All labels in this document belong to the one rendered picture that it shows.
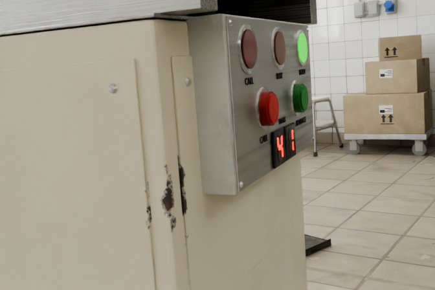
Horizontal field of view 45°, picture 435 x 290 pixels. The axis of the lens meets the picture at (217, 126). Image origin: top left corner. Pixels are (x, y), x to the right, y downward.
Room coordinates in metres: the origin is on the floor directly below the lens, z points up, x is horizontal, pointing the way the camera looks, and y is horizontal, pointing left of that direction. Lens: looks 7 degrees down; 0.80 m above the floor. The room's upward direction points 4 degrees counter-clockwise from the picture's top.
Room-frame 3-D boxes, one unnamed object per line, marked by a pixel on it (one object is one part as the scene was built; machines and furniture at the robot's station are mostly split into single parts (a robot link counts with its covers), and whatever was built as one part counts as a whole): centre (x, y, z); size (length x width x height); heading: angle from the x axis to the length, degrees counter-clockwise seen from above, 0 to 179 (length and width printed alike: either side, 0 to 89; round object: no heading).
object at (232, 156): (0.51, -0.05, 0.77); 0.24 x 0.04 x 0.14; 155
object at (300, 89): (0.55, -0.09, 0.76); 0.03 x 0.02 x 0.03; 155
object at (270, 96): (0.46, -0.04, 0.76); 0.03 x 0.02 x 0.03; 155
